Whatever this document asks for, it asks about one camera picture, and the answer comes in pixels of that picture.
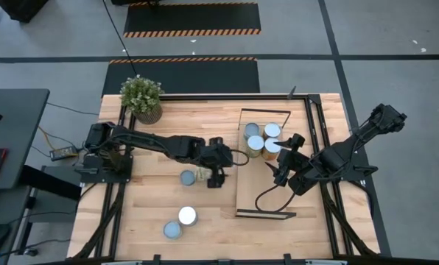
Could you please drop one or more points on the green plant in ribbed pot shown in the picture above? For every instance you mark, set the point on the green plant in ribbed pot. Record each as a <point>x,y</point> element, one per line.
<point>142,97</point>

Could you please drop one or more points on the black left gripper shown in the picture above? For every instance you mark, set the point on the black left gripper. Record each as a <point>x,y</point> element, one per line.
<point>217,156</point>

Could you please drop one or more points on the silver-lidded tin can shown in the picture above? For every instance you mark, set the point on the silver-lidded tin can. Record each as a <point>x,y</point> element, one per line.
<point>251,129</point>
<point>172,229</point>
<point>255,143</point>
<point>203,173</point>
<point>187,215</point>

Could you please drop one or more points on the wooden tray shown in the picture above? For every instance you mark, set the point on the wooden tray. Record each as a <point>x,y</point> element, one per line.
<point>258,184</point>

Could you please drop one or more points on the black equipment case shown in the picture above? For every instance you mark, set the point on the black equipment case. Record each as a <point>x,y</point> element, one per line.
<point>20,9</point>

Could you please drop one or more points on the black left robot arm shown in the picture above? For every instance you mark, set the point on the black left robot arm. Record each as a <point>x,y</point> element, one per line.
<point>149,141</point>

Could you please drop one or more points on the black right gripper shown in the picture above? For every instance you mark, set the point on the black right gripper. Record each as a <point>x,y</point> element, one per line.
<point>291,162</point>

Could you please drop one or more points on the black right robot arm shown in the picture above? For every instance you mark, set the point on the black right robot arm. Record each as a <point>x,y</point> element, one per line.
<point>337,156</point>

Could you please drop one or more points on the black desk support beam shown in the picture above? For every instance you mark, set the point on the black desk support beam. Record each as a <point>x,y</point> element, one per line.
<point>50,183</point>

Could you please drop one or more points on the orange-label tin can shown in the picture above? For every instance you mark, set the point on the orange-label tin can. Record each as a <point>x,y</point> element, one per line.
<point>270,149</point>
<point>272,130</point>

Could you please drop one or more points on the black hazard-striped floor mat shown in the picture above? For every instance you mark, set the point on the black hazard-striped floor mat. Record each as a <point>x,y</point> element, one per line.
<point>204,77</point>
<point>190,16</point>

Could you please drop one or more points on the dark grey side desk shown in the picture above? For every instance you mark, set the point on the dark grey side desk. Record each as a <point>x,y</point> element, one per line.
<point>2,210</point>

